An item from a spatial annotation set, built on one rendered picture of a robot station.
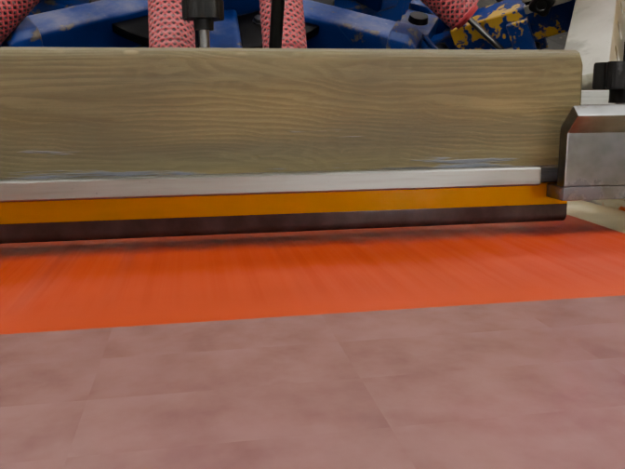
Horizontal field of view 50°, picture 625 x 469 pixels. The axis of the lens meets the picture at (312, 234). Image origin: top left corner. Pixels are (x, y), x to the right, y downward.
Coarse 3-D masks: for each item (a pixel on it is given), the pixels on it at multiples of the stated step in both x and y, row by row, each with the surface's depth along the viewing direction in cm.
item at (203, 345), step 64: (0, 256) 35; (64, 256) 35; (128, 256) 35; (192, 256) 35; (256, 256) 35; (0, 320) 25; (64, 320) 25; (128, 320) 25; (192, 320) 24; (256, 320) 24; (320, 320) 24; (0, 384) 19; (64, 384) 19; (128, 384) 19; (192, 384) 19; (256, 384) 19; (320, 384) 19; (0, 448) 15; (64, 448) 15; (128, 448) 15; (192, 448) 15; (256, 448) 15; (320, 448) 15; (384, 448) 15
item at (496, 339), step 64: (320, 256) 34; (384, 256) 34; (448, 256) 34; (512, 256) 34; (576, 256) 34; (384, 320) 24; (448, 320) 24; (512, 320) 24; (576, 320) 24; (384, 384) 19; (448, 384) 19; (512, 384) 19; (576, 384) 19; (448, 448) 15; (512, 448) 15; (576, 448) 15
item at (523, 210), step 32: (0, 224) 35; (32, 224) 35; (64, 224) 36; (96, 224) 36; (128, 224) 36; (160, 224) 36; (192, 224) 37; (224, 224) 37; (256, 224) 37; (288, 224) 38; (320, 224) 38; (352, 224) 38; (384, 224) 39; (416, 224) 39; (448, 224) 40
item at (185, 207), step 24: (336, 192) 38; (360, 192) 38; (384, 192) 38; (408, 192) 39; (432, 192) 39; (456, 192) 39; (480, 192) 39; (504, 192) 40; (528, 192) 40; (0, 216) 35; (24, 216) 35; (48, 216) 35; (72, 216) 36; (96, 216) 36; (120, 216) 36; (144, 216) 36; (168, 216) 36; (192, 216) 37
